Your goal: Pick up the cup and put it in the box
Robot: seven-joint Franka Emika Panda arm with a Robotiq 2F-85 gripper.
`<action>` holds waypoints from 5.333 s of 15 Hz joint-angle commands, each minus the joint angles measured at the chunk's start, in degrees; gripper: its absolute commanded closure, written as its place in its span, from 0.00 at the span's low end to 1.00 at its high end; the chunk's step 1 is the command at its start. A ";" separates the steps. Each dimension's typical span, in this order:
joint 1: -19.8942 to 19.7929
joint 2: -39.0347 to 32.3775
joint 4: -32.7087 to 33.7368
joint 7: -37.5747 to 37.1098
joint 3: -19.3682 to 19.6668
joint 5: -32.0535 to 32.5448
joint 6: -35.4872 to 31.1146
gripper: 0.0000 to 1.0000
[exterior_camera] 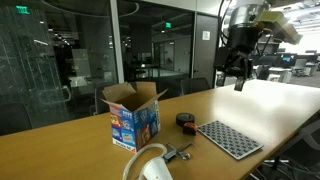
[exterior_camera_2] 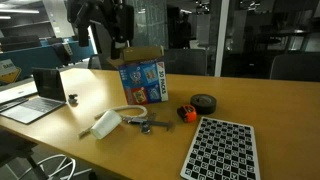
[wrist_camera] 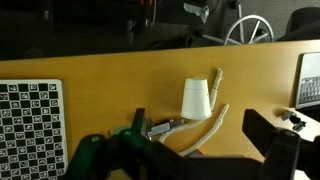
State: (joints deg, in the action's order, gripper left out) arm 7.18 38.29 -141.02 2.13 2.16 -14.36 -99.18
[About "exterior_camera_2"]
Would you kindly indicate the white paper cup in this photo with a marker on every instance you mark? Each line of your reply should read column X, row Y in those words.
column 107, row 123

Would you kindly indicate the dark chair far right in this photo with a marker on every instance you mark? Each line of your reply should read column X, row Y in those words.
column 296, row 67

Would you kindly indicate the white door frame post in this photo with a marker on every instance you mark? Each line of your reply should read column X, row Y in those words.
column 221, row 37

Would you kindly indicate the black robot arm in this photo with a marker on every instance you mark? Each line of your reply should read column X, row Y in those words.
column 93, row 12

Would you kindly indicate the metal vernier caliper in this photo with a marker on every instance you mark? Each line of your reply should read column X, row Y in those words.
column 145, row 123

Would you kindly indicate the black office chair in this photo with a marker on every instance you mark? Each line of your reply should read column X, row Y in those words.
column 12, row 146

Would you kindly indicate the checkered calibration board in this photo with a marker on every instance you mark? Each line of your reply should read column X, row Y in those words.
column 222, row 150

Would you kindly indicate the orange black tape measure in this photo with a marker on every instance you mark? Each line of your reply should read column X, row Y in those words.
column 187, row 113

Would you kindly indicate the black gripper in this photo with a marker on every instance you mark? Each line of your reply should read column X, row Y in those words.
column 123, row 29

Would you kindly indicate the black tape roll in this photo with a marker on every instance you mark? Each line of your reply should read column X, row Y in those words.
column 203, row 103

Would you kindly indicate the open colourful cardboard box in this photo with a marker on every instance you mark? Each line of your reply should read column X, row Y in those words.
column 143, row 74

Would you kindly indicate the small black metal clip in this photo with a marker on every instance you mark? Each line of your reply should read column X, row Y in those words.
column 72, row 98

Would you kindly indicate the silver open laptop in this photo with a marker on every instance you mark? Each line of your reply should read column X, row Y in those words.
column 50, row 97

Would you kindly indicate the blue desk partition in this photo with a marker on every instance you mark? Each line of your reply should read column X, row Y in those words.
column 43, row 57

